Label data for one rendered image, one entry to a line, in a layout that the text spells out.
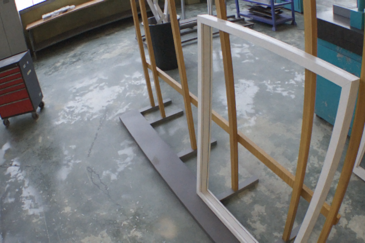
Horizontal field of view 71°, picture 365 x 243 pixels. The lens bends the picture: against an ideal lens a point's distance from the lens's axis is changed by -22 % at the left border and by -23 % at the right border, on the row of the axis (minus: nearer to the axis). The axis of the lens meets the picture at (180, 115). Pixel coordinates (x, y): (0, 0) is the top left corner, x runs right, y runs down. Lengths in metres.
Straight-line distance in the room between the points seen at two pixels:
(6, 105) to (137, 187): 2.61
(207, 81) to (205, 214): 1.02
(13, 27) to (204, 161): 6.46
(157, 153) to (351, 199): 1.95
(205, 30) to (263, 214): 1.45
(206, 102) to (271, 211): 1.03
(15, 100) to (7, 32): 3.67
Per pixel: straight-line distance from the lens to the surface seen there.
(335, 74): 1.19
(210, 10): 6.77
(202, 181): 2.51
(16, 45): 8.02
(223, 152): 3.07
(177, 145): 3.24
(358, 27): 2.84
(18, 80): 4.40
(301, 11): 7.84
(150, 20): 4.95
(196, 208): 2.52
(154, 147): 3.18
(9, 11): 7.91
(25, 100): 4.50
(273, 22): 6.32
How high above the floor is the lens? 1.97
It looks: 32 degrees down
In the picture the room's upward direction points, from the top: 10 degrees counter-clockwise
